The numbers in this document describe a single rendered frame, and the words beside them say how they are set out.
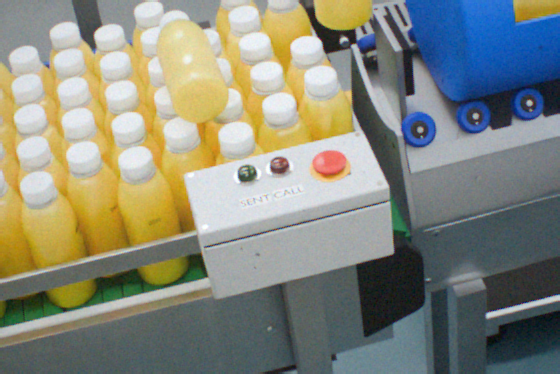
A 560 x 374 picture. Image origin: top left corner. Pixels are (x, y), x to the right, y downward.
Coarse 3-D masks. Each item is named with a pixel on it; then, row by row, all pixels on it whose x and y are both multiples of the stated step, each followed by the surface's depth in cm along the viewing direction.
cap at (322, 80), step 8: (312, 72) 143; (320, 72) 143; (328, 72) 143; (312, 80) 142; (320, 80) 142; (328, 80) 142; (336, 80) 143; (312, 88) 142; (320, 88) 142; (328, 88) 142
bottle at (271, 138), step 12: (264, 120) 141; (300, 120) 141; (264, 132) 141; (276, 132) 140; (288, 132) 140; (300, 132) 141; (264, 144) 141; (276, 144) 140; (288, 144) 140; (300, 144) 141
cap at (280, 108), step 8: (272, 96) 141; (280, 96) 140; (288, 96) 140; (264, 104) 140; (272, 104) 140; (280, 104) 139; (288, 104) 139; (264, 112) 139; (272, 112) 138; (280, 112) 138; (288, 112) 139; (272, 120) 139; (280, 120) 139; (288, 120) 139
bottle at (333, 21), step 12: (324, 0) 132; (336, 0) 132; (348, 0) 132; (360, 0) 132; (324, 12) 134; (336, 12) 133; (348, 12) 133; (360, 12) 133; (372, 12) 136; (324, 24) 135; (336, 24) 134; (348, 24) 134; (360, 24) 134
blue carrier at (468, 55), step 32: (416, 0) 157; (448, 0) 142; (480, 0) 137; (512, 0) 138; (416, 32) 162; (448, 32) 145; (480, 32) 139; (512, 32) 140; (544, 32) 141; (448, 64) 150; (480, 64) 142; (512, 64) 143; (544, 64) 145; (448, 96) 154; (480, 96) 150
